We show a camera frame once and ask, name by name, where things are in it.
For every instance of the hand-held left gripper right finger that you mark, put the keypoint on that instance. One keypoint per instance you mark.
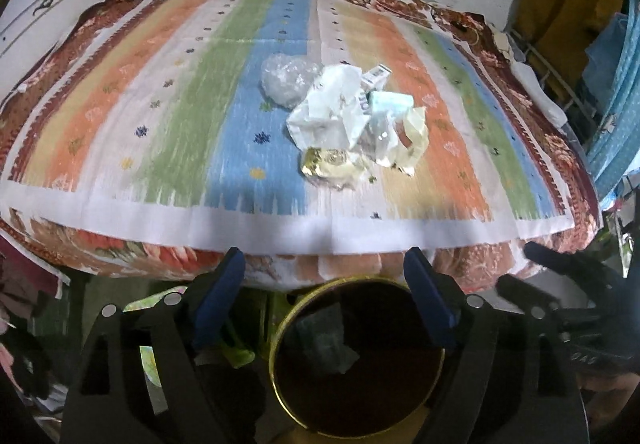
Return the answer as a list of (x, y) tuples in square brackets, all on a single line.
[(431, 300)]

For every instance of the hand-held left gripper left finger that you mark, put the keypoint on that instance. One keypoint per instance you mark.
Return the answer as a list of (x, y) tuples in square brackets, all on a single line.
[(220, 296)]

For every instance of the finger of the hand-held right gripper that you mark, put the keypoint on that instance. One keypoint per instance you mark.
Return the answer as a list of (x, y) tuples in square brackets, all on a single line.
[(520, 293), (560, 260)]

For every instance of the dark gold-rimmed trash bin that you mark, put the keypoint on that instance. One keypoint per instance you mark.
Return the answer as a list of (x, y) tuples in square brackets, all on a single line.
[(380, 379)]

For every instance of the pale yellow wrapper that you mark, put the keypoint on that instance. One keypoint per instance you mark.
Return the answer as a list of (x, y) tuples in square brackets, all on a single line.
[(415, 139)]

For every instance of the gold foil wrapper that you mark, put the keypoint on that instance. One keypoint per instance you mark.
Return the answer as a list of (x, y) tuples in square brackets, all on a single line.
[(330, 164)]

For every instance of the clear plastic wrapper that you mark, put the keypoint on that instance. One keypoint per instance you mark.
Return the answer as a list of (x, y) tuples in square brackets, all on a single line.
[(377, 137)]

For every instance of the green and white packet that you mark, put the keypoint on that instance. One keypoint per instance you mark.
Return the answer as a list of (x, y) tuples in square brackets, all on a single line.
[(392, 102)]

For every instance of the white paper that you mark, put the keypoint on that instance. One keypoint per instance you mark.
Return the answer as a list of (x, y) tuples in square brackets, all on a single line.
[(325, 109)]

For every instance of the clear plastic bag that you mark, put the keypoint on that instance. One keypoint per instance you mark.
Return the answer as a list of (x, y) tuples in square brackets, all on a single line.
[(287, 79)]

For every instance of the small white carton box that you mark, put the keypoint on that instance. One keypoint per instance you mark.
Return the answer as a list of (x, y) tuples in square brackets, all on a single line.
[(376, 77)]

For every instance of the person's right hand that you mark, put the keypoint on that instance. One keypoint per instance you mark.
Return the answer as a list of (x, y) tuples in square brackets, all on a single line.
[(612, 394)]

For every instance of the green cartoon floor mat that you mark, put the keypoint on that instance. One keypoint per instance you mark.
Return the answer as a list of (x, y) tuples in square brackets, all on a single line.
[(235, 349)]

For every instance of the grey crumpled paper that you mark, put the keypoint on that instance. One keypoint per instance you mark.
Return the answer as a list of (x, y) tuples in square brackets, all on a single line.
[(325, 339)]

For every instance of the blue patterned cloth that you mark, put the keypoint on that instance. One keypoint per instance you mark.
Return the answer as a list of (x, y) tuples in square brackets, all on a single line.
[(617, 114)]

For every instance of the white cloth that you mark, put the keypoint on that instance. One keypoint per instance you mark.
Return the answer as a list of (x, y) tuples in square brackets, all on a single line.
[(537, 89)]

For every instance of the striped pastel blanket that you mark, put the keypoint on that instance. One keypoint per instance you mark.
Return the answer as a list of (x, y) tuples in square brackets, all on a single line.
[(200, 124)]

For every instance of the metal rack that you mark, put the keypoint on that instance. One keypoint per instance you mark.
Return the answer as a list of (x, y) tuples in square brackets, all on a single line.
[(545, 69)]

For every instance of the dark red cloth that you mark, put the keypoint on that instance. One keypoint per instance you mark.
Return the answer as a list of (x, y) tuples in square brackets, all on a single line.
[(25, 269)]

